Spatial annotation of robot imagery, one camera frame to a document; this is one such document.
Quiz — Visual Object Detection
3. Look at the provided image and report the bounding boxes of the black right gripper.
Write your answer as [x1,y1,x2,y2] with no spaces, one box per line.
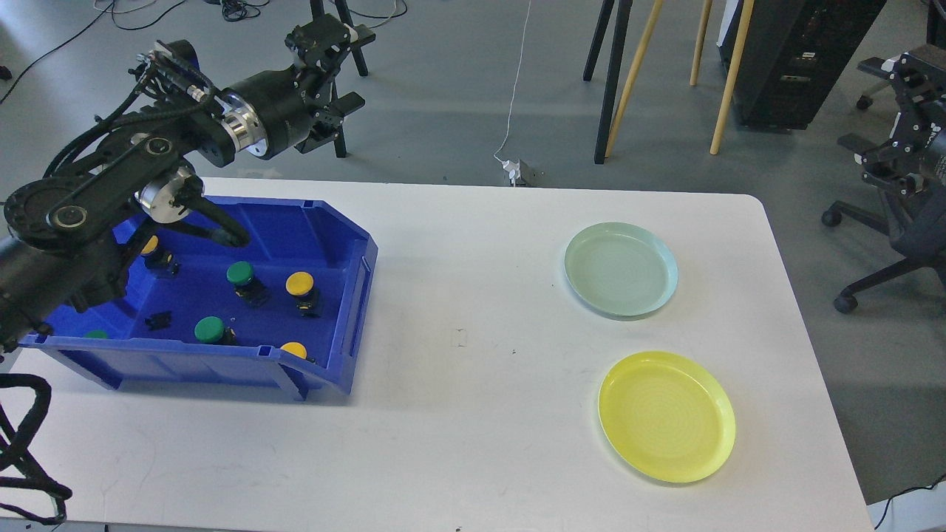
[838,45,945,185]

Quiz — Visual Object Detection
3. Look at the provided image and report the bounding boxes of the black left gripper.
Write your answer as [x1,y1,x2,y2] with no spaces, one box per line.
[224,15,375,160]

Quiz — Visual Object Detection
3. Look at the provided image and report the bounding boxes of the yellow push button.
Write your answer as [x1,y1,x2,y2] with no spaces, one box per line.
[280,341,316,363]
[140,235,180,279]
[285,270,321,318]

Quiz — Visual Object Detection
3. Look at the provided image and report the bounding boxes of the green push button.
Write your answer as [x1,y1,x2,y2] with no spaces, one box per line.
[193,316,238,346]
[225,262,270,307]

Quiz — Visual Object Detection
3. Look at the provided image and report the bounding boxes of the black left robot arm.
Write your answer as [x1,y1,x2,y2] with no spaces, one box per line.
[2,14,378,400]

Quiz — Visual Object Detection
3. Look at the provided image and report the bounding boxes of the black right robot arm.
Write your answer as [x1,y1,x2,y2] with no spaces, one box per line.
[837,44,945,197]

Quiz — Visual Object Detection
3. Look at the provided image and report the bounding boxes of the yellow push button front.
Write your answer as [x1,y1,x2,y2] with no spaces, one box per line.
[280,341,316,363]

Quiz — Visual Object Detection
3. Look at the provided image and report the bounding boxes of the green push button front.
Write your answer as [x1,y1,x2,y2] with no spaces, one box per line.
[193,316,238,346]

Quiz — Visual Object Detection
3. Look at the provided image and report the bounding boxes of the light green plate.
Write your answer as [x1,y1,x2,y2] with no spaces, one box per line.
[563,222,679,319]

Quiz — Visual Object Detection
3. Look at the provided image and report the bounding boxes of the yellow plate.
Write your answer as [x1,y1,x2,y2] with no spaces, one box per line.
[597,350,737,484]

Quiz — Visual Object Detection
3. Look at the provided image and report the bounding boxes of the black tripod legs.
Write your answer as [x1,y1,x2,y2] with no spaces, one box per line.
[309,0,369,159]

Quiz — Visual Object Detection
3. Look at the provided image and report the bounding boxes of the black computer tower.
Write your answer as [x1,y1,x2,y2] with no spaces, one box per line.
[732,1,886,130]

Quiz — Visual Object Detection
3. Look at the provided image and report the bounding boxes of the black office chair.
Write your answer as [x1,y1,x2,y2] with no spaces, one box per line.
[821,74,946,314]

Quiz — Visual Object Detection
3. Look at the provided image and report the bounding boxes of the wooden pole right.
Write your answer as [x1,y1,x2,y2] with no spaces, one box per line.
[709,0,755,156]

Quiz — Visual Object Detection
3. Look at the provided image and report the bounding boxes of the wooden pole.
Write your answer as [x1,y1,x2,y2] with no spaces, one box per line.
[689,0,714,87]
[605,0,664,158]
[709,0,755,156]

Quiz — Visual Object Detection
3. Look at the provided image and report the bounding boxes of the wooden pole middle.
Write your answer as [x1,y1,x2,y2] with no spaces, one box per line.
[689,0,714,87]

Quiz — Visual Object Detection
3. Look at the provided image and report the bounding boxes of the white power adapter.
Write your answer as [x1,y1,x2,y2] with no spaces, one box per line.
[501,160,542,188]

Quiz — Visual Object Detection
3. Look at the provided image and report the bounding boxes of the blue plastic bin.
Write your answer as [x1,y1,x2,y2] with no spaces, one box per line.
[21,197,378,400]

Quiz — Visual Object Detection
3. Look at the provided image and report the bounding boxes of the wooden pole left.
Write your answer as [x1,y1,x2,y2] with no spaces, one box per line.
[605,0,664,158]

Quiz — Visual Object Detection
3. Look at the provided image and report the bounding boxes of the small black part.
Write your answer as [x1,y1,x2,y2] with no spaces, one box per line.
[144,310,173,331]

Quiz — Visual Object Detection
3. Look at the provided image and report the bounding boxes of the black stand leg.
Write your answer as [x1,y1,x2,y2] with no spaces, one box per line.
[582,1,634,165]

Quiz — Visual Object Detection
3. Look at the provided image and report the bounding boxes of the black floor cables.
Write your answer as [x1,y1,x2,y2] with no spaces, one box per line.
[0,0,409,104]

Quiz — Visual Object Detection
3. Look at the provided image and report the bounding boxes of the white cable on floor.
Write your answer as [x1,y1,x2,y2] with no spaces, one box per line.
[493,0,534,165]

